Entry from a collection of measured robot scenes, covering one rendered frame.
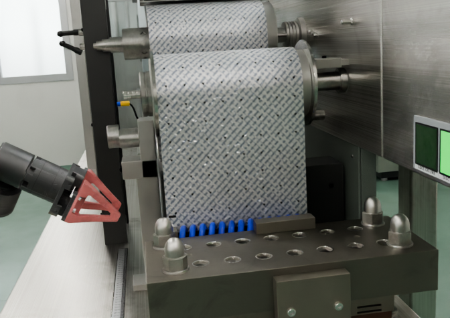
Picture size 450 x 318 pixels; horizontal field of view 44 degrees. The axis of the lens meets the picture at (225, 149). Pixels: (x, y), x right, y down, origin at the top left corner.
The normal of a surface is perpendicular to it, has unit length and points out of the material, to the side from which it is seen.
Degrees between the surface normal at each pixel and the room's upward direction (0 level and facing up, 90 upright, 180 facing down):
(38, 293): 0
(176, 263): 90
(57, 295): 0
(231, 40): 92
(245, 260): 0
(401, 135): 90
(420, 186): 90
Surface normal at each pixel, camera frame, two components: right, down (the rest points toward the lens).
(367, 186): 0.15, 0.18
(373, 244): -0.06, -0.98
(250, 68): 0.10, -0.34
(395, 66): -0.99, 0.08
